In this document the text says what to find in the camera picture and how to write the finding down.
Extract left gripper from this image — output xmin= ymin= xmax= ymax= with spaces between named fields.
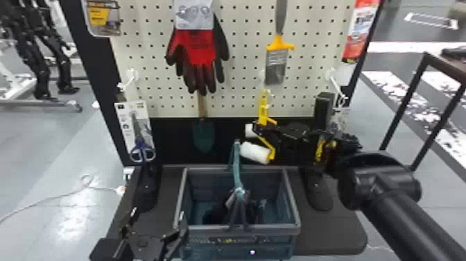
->
xmin=113 ymin=207 xmax=190 ymax=261

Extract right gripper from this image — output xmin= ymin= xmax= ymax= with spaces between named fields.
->
xmin=252 ymin=121 xmax=313 ymax=166

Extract yellow paint roller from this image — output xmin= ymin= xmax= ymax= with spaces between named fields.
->
xmin=239 ymin=88 xmax=279 ymax=166

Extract teal hand tool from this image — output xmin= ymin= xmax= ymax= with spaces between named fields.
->
xmin=224 ymin=140 xmax=253 ymax=231

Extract green garden trowel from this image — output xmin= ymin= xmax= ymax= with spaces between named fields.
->
xmin=192 ymin=92 xmax=216 ymax=153

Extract yellow paint brush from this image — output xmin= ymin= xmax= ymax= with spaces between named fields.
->
xmin=264 ymin=0 xmax=296 ymax=86

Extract white pegboard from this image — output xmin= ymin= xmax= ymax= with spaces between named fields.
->
xmin=60 ymin=0 xmax=385 ymax=213

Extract blue crate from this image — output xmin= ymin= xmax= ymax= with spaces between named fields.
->
xmin=173 ymin=165 xmax=302 ymax=261

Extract red gloves pair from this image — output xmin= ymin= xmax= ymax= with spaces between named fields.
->
xmin=165 ymin=0 xmax=230 ymax=96

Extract blue scissors on card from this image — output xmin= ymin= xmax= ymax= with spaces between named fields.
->
xmin=114 ymin=100 xmax=157 ymax=164

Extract red tool packet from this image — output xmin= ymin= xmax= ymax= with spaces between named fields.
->
xmin=341 ymin=0 xmax=382 ymax=65

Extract black side table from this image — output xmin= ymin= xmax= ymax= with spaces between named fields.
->
xmin=379 ymin=45 xmax=466 ymax=173

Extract yellow tape measure packet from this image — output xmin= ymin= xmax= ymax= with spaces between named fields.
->
xmin=82 ymin=0 xmax=123 ymax=37

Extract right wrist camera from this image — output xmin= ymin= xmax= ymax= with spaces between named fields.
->
xmin=313 ymin=91 xmax=337 ymax=131

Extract white cable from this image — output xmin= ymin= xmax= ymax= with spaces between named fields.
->
xmin=0 ymin=166 xmax=137 ymax=225

